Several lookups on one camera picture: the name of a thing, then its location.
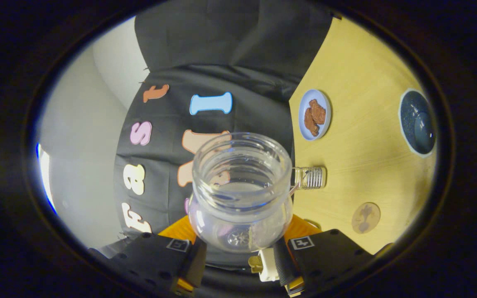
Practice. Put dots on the ribbed clear glass holder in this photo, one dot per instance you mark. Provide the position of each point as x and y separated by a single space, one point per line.
311 178

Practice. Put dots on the white toaster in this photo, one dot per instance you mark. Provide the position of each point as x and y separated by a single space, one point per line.
269 265

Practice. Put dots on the brown toast slice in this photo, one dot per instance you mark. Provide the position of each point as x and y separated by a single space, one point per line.
255 263

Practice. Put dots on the light blue plate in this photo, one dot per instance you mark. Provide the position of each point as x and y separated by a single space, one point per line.
322 130

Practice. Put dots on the brown meat piece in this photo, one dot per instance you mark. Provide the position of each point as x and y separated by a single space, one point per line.
309 124
318 111

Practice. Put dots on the pink striped straw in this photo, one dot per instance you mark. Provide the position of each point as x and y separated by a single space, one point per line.
294 189

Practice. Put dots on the clear glass bottle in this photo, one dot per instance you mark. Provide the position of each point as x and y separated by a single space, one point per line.
240 194

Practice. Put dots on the wooden table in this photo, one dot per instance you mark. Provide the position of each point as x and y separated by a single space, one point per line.
358 174

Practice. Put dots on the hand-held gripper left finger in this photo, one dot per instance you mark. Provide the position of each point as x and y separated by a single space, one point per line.
155 256

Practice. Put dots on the round wooden coaster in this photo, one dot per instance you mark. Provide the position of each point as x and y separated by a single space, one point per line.
365 217

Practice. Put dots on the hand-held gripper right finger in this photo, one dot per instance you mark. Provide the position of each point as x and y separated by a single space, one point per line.
325 256

